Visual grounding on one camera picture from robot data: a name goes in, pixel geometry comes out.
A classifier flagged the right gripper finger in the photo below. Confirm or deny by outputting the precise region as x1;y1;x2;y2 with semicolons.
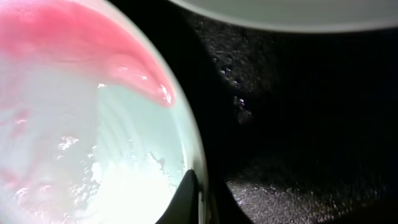
156;169;199;224

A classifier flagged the light green plate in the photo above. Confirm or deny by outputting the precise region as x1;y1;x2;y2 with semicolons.
170;0;397;33
1;1;210;223

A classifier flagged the round black tray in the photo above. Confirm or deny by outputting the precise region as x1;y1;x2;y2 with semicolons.
115;0;397;223

